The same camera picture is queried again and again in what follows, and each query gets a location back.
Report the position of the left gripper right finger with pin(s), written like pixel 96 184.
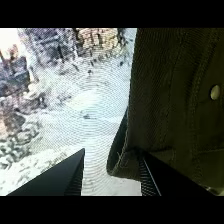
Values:
pixel 166 181

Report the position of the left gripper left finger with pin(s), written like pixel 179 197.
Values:
pixel 63 180

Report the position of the dark green garment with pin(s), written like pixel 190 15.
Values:
pixel 173 100

